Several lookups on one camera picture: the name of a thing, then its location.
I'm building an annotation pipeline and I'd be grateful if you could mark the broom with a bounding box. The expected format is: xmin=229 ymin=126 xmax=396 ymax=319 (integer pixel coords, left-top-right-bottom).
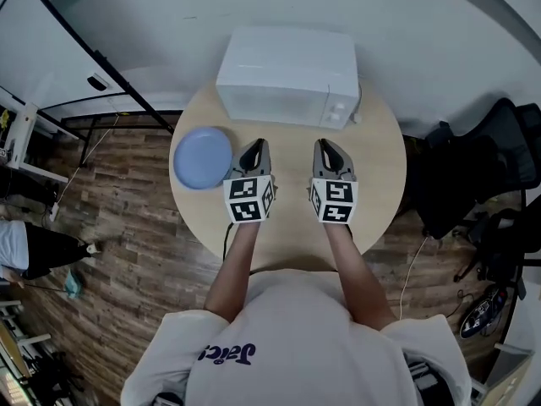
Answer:
xmin=16 ymin=280 xmax=68 ymax=294

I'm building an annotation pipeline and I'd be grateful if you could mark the blue electronic device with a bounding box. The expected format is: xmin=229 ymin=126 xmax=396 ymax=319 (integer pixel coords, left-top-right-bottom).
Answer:
xmin=459 ymin=288 xmax=508 ymax=340

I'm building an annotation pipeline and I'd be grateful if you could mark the white cable with adapter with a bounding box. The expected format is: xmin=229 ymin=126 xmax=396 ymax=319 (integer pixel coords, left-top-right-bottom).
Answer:
xmin=47 ymin=114 xmax=122 ymax=223

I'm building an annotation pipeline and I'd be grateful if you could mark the person's white t-shirt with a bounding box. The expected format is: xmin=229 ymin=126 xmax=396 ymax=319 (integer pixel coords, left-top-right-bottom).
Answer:
xmin=121 ymin=268 xmax=473 ymax=406

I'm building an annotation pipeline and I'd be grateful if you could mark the green dustpan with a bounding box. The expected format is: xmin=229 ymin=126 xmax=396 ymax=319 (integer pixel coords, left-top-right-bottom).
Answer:
xmin=63 ymin=268 xmax=85 ymax=300

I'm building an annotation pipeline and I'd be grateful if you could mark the person's right forearm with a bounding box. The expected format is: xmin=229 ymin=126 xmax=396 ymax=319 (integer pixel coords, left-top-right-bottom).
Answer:
xmin=324 ymin=222 xmax=398 ymax=333

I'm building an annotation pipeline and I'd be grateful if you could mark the person's left forearm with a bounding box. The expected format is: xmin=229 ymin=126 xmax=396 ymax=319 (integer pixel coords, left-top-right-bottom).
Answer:
xmin=204 ymin=222 xmax=261 ymax=323

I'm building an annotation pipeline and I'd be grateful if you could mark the whiteboard with black stand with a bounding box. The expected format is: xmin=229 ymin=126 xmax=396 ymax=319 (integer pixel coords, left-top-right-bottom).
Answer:
xmin=0 ymin=0 xmax=177 ymax=134

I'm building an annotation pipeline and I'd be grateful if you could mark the black cable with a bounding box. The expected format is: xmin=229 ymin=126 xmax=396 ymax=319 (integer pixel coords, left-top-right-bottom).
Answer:
xmin=221 ymin=222 xmax=234 ymax=261

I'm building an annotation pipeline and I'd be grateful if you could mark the thin white cable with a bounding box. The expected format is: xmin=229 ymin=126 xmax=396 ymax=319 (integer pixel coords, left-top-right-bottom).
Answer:
xmin=399 ymin=237 xmax=428 ymax=321

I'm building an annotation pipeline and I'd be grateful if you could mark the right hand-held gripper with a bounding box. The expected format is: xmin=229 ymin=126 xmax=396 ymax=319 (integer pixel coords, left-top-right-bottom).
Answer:
xmin=307 ymin=138 xmax=360 ymax=225

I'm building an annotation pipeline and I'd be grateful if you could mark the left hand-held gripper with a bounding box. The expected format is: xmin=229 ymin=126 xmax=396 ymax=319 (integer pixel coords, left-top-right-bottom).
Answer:
xmin=222 ymin=138 xmax=279 ymax=225

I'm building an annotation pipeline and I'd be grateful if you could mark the blue plate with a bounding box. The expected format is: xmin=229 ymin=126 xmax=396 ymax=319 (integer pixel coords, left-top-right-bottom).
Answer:
xmin=172 ymin=125 xmax=234 ymax=191

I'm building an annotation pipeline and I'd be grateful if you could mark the white microwave cable with plug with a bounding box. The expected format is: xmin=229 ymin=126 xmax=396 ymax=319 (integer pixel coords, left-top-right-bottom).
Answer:
xmin=349 ymin=80 xmax=363 ymax=125

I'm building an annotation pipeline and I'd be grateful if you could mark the white desk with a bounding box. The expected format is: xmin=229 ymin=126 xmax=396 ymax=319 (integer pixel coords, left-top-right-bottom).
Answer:
xmin=0 ymin=85 xmax=71 ymax=184

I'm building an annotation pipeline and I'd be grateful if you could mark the white microwave oven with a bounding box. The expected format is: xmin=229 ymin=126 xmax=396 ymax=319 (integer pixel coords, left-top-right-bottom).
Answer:
xmin=216 ymin=25 xmax=361 ymax=129

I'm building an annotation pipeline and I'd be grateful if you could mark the black grey waist device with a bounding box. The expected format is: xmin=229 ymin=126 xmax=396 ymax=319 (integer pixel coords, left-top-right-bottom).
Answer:
xmin=403 ymin=353 xmax=449 ymax=406

